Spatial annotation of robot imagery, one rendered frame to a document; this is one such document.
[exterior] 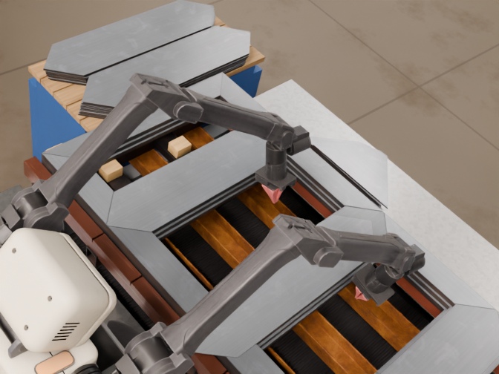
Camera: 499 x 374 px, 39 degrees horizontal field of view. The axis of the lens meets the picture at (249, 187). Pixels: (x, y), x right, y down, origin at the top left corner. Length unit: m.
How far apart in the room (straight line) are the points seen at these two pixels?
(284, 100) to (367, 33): 1.94
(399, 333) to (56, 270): 1.24
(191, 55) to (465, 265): 1.21
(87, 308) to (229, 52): 1.56
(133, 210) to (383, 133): 2.09
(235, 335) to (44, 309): 0.70
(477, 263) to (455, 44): 2.55
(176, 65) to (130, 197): 0.66
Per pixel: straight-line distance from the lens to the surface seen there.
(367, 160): 2.53
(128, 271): 2.00
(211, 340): 1.87
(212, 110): 1.63
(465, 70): 4.61
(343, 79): 4.14
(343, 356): 2.16
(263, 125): 1.77
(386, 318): 2.27
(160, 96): 1.51
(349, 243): 1.51
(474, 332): 2.14
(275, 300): 1.97
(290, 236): 1.34
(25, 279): 1.35
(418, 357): 2.02
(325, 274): 2.06
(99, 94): 2.44
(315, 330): 2.17
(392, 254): 1.68
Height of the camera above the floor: 2.48
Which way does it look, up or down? 47 degrees down
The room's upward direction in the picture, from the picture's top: 16 degrees clockwise
